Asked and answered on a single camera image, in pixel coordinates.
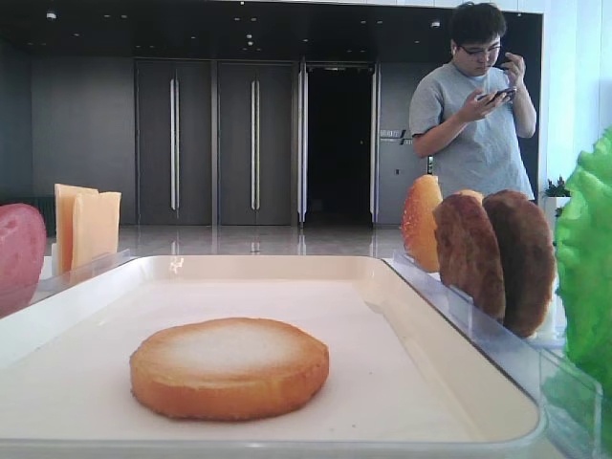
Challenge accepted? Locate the white pusher block far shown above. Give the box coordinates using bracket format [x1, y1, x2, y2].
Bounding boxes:
[39, 243, 58, 280]

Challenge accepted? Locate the rear brown meat patty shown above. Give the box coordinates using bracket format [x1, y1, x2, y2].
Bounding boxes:
[483, 189, 556, 338]

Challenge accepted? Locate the dark double door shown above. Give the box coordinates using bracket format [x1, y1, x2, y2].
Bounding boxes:
[135, 59, 298, 226]

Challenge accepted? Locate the man in grey t-shirt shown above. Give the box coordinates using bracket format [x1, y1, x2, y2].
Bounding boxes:
[409, 2, 536, 199]

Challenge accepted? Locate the far clear acrylic rack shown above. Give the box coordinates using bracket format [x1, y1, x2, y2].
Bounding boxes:
[30, 250, 134, 305]

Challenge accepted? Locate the potted green plant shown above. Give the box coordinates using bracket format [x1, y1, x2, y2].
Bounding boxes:
[544, 176, 571, 197]

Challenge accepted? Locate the green lettuce leaf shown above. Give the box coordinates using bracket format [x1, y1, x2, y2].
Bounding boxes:
[545, 128, 611, 458]

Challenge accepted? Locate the front red tomato slice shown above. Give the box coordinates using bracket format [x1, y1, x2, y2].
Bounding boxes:
[1, 203, 47, 317]

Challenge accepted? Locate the bread slice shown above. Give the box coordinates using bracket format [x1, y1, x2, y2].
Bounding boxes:
[455, 189, 484, 204]
[401, 174, 442, 273]
[129, 317, 330, 422]

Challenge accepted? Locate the front brown meat patty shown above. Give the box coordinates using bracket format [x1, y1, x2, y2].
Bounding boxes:
[433, 194, 506, 322]

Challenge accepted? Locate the white plastic tray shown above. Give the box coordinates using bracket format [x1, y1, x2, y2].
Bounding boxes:
[1, 255, 546, 458]

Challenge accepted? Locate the dark smartphone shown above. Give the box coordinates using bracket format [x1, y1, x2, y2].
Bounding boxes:
[488, 87, 517, 104]

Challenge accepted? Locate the brown meat patty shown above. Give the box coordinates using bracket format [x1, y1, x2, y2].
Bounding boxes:
[433, 194, 506, 322]
[483, 189, 556, 338]

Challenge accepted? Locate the rear orange cheese slice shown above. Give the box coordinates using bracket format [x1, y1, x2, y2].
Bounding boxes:
[55, 184, 98, 274]

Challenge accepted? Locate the small wall screen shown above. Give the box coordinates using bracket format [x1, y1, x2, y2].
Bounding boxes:
[426, 156, 434, 175]

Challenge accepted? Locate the front yellow cheese slice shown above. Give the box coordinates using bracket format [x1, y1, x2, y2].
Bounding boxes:
[71, 191, 121, 270]

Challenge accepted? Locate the right clear acrylic rack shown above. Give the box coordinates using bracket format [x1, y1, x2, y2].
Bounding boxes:
[385, 251, 611, 458]

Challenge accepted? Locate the clear acrylic rack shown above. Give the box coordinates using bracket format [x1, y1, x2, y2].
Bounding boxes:
[30, 250, 134, 305]
[385, 251, 611, 458]

